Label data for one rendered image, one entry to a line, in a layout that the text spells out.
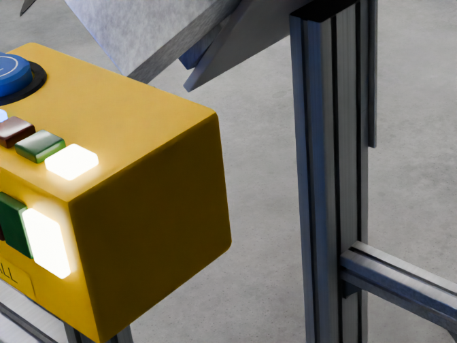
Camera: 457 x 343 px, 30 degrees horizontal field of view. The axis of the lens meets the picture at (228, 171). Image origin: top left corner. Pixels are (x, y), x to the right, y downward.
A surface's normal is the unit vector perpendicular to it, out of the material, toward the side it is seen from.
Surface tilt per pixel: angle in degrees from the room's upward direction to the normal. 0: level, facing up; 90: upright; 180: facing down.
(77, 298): 90
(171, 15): 55
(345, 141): 90
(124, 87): 0
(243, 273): 0
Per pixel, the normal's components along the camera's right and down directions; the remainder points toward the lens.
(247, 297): -0.09, -0.83
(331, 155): 0.73, 0.32
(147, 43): -0.14, -0.02
